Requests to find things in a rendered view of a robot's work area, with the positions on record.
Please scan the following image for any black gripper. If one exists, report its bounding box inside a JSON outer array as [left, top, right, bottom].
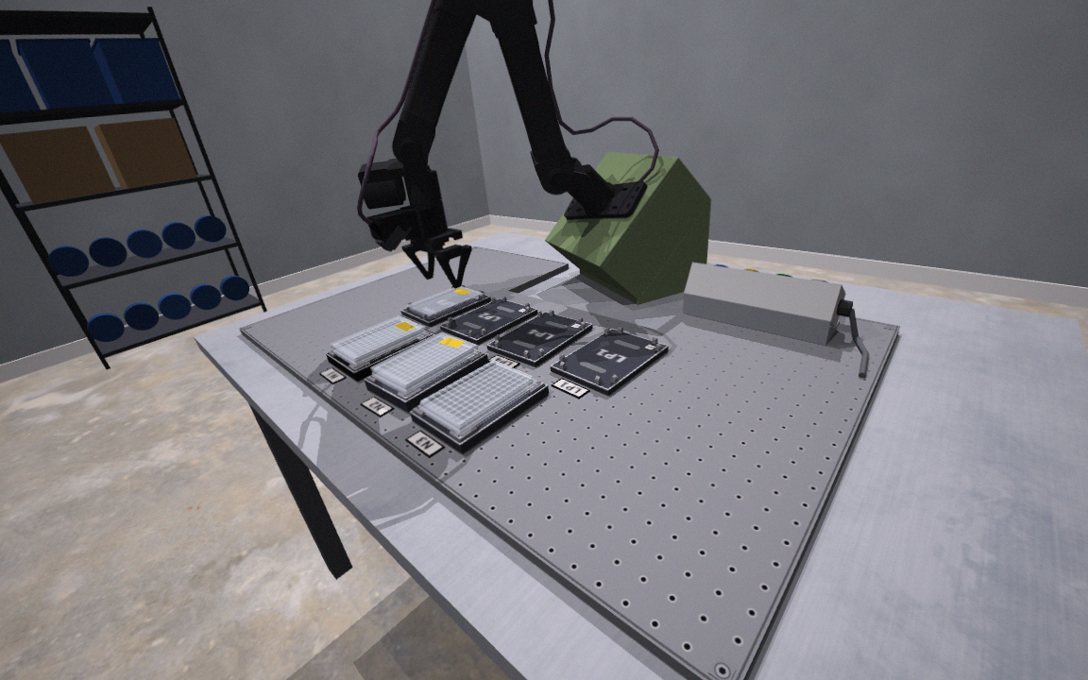
[[401, 199, 472, 289]]

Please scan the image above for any white well plate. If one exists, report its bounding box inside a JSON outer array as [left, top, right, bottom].
[[371, 350, 479, 396], [418, 360, 537, 435], [331, 331, 428, 367]]

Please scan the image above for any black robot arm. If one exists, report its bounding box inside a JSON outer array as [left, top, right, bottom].
[[364, 0, 647, 251]]

